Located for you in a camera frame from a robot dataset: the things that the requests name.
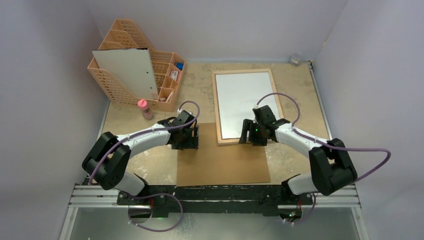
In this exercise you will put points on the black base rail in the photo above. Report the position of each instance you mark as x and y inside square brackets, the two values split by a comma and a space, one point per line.
[266, 200]

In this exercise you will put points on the brown cardboard backing board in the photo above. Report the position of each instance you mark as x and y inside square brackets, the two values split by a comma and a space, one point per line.
[212, 164]

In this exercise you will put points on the white board in organizer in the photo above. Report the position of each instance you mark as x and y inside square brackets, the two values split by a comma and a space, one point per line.
[131, 67]

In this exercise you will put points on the small clear jar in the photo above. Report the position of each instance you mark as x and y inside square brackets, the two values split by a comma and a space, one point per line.
[296, 59]

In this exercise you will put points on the pink capped small bottle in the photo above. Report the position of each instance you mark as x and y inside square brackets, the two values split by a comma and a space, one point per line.
[145, 109]

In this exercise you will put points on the blue item in organizer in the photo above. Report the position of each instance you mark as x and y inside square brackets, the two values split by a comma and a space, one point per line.
[179, 65]

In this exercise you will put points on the white wooden picture frame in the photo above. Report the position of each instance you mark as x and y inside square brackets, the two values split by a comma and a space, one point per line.
[215, 109]

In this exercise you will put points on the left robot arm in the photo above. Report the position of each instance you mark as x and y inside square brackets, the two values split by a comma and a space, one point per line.
[107, 161]

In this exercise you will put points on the red white small box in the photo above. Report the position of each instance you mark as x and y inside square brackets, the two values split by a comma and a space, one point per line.
[174, 75]

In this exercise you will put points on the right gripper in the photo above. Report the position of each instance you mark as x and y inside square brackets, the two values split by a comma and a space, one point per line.
[249, 134]

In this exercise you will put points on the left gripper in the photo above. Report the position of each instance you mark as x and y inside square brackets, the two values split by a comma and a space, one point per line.
[191, 143]

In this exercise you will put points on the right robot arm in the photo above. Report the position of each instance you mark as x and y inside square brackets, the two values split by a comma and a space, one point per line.
[331, 167]

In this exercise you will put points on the orange plastic desk organizer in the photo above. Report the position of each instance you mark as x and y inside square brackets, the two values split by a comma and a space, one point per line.
[125, 34]

